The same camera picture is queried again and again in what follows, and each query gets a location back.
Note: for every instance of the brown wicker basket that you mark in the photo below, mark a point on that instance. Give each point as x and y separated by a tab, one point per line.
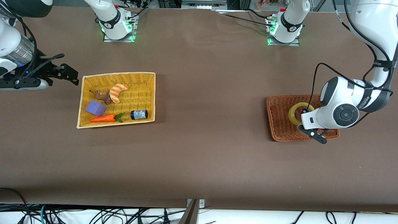
279	124

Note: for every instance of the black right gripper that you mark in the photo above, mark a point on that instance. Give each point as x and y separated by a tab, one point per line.
43	70

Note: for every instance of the toy croissant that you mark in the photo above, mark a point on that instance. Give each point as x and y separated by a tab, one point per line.
116	91

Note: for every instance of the metal table edge bracket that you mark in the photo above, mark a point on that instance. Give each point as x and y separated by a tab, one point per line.
202	203

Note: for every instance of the clear packing tape roll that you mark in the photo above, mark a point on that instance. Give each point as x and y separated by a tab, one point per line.
292	113

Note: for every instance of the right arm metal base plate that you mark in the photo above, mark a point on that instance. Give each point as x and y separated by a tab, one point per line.
133	34

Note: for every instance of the brown toy lion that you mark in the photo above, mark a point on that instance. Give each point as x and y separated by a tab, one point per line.
102	96

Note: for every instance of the grey metal box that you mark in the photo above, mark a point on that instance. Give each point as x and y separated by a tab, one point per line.
202	4

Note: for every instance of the orange toy carrot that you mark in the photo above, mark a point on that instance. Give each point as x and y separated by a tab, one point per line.
102	118

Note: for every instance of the purple foam cube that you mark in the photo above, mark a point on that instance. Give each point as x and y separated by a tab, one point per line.
94	109

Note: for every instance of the grey metal bar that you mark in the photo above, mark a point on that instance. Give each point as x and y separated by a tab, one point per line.
189	216

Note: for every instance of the small jar with black lid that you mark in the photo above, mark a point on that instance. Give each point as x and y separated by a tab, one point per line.
139	114

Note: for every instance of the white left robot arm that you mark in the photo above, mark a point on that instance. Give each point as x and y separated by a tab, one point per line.
370	18

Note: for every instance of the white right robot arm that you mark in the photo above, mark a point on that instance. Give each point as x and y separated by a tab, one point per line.
115	21

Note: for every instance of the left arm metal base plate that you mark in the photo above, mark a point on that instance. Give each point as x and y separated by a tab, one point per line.
292	44

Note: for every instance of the yellow wicker basket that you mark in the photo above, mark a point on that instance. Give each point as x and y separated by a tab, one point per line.
143	93

